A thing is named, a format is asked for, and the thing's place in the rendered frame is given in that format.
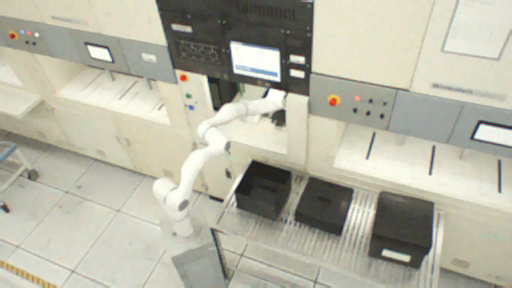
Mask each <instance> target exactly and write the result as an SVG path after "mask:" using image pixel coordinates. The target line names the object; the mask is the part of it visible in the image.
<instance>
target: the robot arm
mask: <svg viewBox="0 0 512 288"><path fill-rule="evenodd" d="M286 94H287V92H283V91H275V90H271V89H270V91H269V93H268V96H267V98H266V99H259V100H255V101H248V102H240V103H227V104H225V105H224V106H223V107H222V108H221V109H220V110H219V112H218V113H217V114H216V115H215V116H214V117H212V118H211V119H207V120H205V121H203V122H202V123H200V124H199V127H198V128H197V134H198V135H199V138H200V139H203V141H205V142H206V143H208V144H209V146H208V147H206V148H203V149H199V150H196V151H193V152H192V153H191V155H189V156H188V158H187V159H186V161H185V162H184V163H183V167H182V168H181V182H180V185H179V186H178V185H177V184H176V183H174V182H173V181H172V180H171V179H168V178H165V177H163V178H159V179H157V180H156V181H155V183H154V184H153V193H154V196H155V198H156V200H158V202H159V204H160V205H161V206H162V208H163V209H164V210H165V212H167V216H168V217H169V219H170V221H171V228H170V231H169V233H170V236H171V239H172V240H174V241H175V243H178V244H187V243H190V242H191V241H193V240H195V239H196V238H197V236H199V232H200V224H199V220H197V219H196V218H195V217H193V216H191V214H190V212H189V209H188V208H187V206H188V204H189V203H190V200H191V194H192V190H193V186H194V183H195V179H196V178H197V176H198V175H199V172H200V171H201V170H202V169H203V167H204V166H205V165H206V163H207V162H208V161H210V160H211V159H214V158H215V157H218V156H220V155H224V154H225V153H226V152H227V151H228V150H229V149H230V147H231V139H230V138H229V137H228V135H226V134H225V133H224V132H223V131H220V130H219V129H218V128H217V127H218V126H220V125H223V124H227V123H231V122H232V121H233V120H234V119H240V118H245V117H250V116H254V115H261V116H262V117H264V118H266V119H268V118H270V117H271V116H272V114H273V113H274V112H275V111H278V110H281V109H283V108H284V107H285V105H286V102H285V100H284V99H283V98H284V96H285V95H286Z"/></svg>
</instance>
